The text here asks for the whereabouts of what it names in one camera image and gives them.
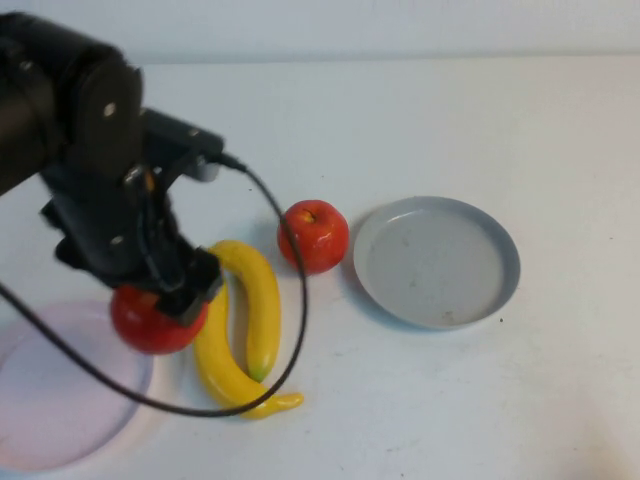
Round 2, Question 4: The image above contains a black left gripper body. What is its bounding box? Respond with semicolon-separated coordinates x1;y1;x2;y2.
42;162;201;296

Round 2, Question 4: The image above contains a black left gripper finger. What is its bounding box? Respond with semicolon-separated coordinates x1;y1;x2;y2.
158;248;224;328

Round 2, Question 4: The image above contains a red apple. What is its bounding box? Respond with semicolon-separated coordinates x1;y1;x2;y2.
277;199;351;276
110;284;209;356

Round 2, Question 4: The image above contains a yellow banana with curved stem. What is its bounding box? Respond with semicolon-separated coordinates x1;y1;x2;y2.
207;239;282;384

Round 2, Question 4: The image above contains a yellow banana with straight stem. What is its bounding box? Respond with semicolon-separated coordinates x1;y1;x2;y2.
192;284;305;420

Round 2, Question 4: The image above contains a pink round plate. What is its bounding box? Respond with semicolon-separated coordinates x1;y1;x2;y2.
0;299;155;472

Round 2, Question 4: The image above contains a grey round plate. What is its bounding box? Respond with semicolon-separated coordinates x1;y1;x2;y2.
352;195;522;332

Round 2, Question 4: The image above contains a black left camera cable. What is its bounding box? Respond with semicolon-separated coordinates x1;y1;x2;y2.
0;152;309;419

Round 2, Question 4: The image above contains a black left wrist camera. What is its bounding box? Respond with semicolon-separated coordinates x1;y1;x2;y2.
141;107;225;182

